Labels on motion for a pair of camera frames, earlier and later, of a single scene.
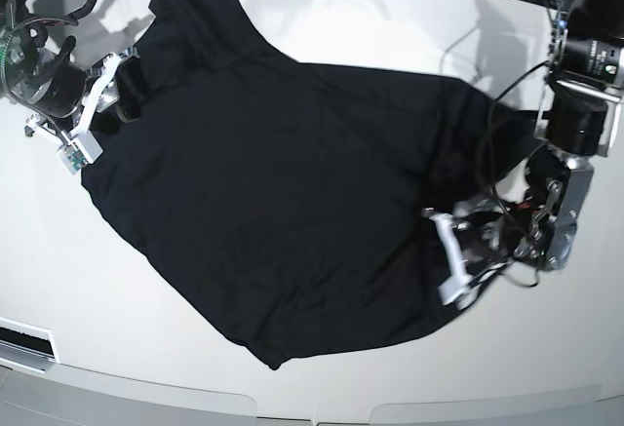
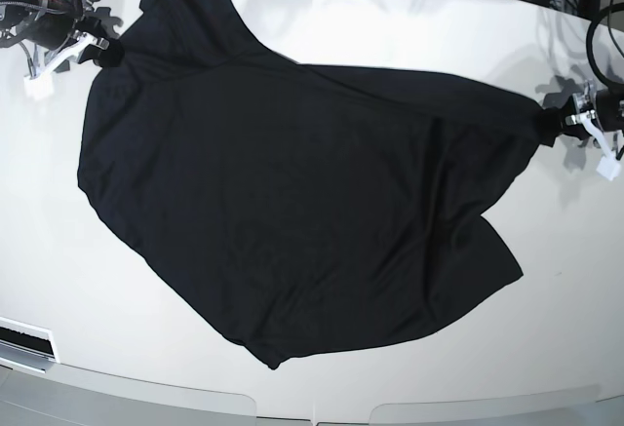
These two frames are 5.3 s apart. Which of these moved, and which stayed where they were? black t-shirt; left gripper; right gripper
Moved: right gripper; left gripper
Stayed: black t-shirt
